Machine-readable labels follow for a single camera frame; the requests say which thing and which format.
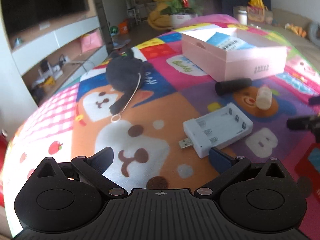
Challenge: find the white battery charger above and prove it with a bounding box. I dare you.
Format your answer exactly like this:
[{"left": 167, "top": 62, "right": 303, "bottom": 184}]
[{"left": 179, "top": 103, "right": 253, "bottom": 159}]

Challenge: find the black cylinder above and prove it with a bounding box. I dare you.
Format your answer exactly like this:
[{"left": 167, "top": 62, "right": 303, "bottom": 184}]
[{"left": 215, "top": 78, "right": 252, "bottom": 96}]

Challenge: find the black plush cat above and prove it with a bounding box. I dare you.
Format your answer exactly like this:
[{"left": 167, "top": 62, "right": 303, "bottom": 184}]
[{"left": 106, "top": 49, "right": 153, "bottom": 115}]

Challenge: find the blue white cotton pack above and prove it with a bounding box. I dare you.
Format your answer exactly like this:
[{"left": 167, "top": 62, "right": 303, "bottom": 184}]
[{"left": 206, "top": 32, "right": 255, "bottom": 51}]

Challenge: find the small white bottle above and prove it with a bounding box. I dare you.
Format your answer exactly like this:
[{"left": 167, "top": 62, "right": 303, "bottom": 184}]
[{"left": 255, "top": 86, "right": 272, "bottom": 111}]

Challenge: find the colourful cartoon play mat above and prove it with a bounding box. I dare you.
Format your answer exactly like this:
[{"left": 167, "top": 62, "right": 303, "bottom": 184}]
[{"left": 2, "top": 29, "right": 319, "bottom": 239}]

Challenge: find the beige sofa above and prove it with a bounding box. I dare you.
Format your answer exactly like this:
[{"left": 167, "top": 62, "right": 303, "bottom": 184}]
[{"left": 233, "top": 4, "right": 320, "bottom": 55}]

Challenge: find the pink cardboard box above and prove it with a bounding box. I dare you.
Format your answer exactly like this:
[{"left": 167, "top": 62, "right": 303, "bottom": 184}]
[{"left": 181, "top": 27, "right": 287, "bottom": 82}]

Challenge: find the white media cabinet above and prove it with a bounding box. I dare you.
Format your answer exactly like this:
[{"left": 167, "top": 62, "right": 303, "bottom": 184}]
[{"left": 0, "top": 0, "right": 110, "bottom": 107}]

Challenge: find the pink gift bag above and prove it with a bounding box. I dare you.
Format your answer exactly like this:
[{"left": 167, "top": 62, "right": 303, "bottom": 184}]
[{"left": 80, "top": 30, "right": 103, "bottom": 53}]

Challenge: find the watermelon ball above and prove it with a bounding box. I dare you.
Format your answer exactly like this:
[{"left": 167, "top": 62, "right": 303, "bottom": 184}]
[{"left": 109, "top": 25, "right": 119, "bottom": 36}]

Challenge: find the pink tulle cloth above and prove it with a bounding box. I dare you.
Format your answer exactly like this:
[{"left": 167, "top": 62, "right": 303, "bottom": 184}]
[{"left": 177, "top": 14, "right": 239, "bottom": 28}]

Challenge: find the orange bag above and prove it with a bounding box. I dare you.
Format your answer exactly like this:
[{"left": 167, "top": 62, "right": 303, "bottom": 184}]
[{"left": 118, "top": 19, "right": 129, "bottom": 35}]

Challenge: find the pink orchid flower pot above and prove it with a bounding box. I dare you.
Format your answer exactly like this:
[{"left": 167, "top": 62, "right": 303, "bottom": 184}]
[{"left": 161, "top": 0, "right": 201, "bottom": 30}]

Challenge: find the black television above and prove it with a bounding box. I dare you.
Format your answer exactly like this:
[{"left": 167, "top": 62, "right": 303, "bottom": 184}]
[{"left": 1, "top": 0, "right": 89, "bottom": 36}]

